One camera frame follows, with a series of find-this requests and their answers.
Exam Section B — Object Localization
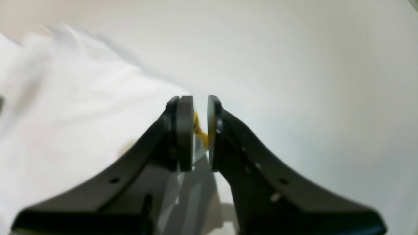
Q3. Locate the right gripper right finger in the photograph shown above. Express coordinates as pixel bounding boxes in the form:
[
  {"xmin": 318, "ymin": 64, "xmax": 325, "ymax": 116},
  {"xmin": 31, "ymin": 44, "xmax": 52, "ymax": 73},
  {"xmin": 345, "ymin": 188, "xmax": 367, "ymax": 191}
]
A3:
[{"xmin": 208, "ymin": 95, "xmax": 387, "ymax": 235}]

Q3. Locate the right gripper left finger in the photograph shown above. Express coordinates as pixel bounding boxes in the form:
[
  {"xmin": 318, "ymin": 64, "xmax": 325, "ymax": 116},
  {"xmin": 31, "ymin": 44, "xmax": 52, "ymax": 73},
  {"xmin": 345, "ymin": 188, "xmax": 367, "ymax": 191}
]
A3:
[{"xmin": 11, "ymin": 96, "xmax": 194, "ymax": 235}]

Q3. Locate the white t-shirt with print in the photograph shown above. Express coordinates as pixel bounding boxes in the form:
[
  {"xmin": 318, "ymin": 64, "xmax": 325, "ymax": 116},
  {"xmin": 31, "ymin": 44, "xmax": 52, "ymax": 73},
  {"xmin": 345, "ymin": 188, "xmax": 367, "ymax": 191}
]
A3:
[{"xmin": 1, "ymin": 25, "xmax": 187, "ymax": 235}]

